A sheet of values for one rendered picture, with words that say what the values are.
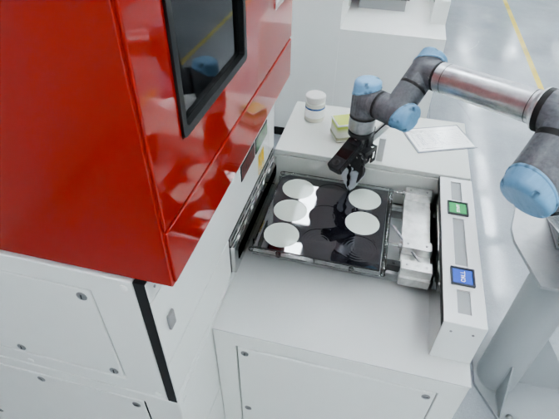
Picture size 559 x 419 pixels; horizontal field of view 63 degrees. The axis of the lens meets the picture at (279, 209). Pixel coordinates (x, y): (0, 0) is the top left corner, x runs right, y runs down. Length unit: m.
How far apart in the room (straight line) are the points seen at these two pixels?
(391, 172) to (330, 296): 0.47
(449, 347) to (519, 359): 0.86
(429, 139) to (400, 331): 0.71
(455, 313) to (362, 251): 0.30
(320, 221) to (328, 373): 0.42
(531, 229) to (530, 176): 0.64
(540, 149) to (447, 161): 0.57
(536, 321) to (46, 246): 1.54
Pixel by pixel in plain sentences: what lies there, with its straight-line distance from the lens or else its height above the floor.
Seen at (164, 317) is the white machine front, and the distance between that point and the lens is 0.87.
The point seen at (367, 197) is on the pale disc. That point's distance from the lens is 1.43.
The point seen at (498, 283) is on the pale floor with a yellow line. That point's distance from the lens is 2.60.
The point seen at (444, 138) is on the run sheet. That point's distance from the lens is 1.66.
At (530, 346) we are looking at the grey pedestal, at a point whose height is 0.36.
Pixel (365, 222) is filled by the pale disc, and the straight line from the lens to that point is 1.35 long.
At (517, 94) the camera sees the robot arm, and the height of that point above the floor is 1.35.
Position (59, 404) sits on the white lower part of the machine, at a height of 0.63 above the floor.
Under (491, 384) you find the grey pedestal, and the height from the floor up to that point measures 0.05.
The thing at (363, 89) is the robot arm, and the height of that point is 1.26.
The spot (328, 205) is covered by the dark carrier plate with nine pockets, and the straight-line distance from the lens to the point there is 1.38.
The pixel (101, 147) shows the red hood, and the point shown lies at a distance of 0.61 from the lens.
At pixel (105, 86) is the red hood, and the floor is 1.56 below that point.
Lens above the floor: 1.79
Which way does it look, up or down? 41 degrees down
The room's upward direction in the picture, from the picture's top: 1 degrees clockwise
